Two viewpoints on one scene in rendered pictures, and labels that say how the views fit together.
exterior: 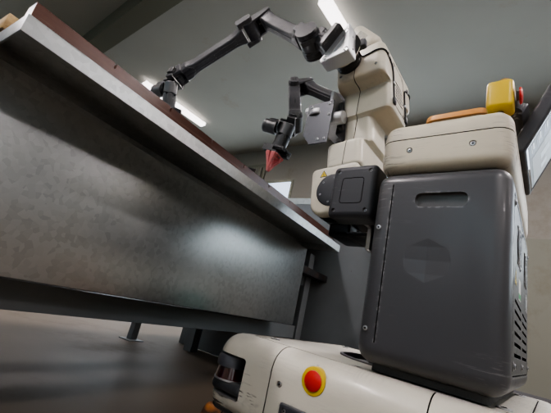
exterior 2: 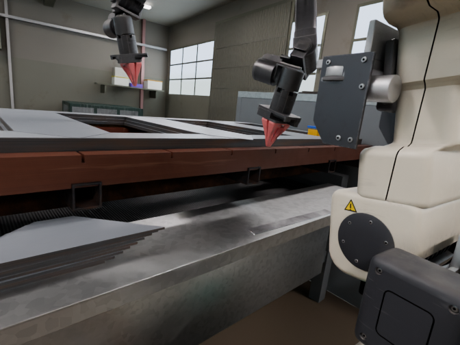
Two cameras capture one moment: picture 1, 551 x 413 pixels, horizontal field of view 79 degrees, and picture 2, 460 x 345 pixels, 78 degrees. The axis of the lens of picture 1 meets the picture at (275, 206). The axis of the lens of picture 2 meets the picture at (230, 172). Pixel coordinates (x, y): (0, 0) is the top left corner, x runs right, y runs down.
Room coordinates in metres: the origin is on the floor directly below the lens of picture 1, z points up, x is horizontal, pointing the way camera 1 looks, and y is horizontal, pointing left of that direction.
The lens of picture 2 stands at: (0.43, -0.01, 0.93)
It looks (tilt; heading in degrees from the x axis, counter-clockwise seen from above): 13 degrees down; 12
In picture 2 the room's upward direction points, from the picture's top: 6 degrees clockwise
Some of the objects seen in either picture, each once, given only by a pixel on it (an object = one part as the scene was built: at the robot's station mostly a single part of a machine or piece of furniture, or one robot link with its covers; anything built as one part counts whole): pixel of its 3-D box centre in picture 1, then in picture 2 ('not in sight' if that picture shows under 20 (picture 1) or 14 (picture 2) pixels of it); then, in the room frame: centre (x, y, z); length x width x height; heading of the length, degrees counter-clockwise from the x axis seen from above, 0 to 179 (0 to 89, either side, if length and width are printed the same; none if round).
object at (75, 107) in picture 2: not in sight; (102, 117); (7.10, 5.02, 0.34); 1.67 x 1.52 x 0.67; 139
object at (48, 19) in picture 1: (251, 182); (249, 158); (1.24, 0.11, 0.80); 1.62 x 0.04 x 0.06; 145
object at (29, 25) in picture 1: (236, 192); (218, 230); (1.01, 0.13, 0.67); 1.30 x 0.20 x 0.03; 145
